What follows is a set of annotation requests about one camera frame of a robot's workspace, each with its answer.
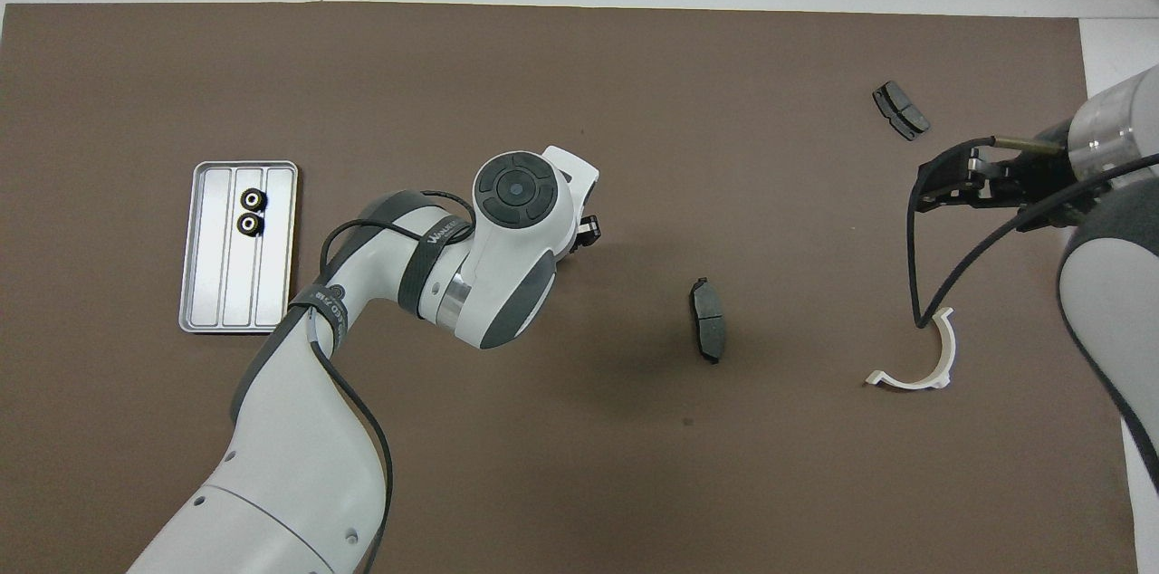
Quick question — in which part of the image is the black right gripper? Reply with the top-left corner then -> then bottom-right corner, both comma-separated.
914,135 -> 1088,232

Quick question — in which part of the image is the silver metal tray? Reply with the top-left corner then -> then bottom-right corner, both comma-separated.
178,160 -> 300,336

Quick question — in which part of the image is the short dark grey brake pad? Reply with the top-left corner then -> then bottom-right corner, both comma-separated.
872,80 -> 932,143

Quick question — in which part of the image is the long dark grey brake pad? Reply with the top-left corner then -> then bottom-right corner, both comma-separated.
691,276 -> 729,366

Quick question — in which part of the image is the brown table mat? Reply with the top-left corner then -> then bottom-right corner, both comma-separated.
0,2 -> 1138,574

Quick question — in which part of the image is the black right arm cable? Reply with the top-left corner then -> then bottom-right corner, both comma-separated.
908,136 -> 1159,329

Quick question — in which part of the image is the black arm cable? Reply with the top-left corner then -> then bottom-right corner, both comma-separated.
308,188 -> 476,574
908,136 -> 1159,329

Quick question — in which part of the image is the white curved plastic bracket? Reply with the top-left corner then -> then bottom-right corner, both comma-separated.
865,307 -> 957,392

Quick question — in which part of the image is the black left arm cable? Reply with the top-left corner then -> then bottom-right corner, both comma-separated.
308,188 -> 476,574

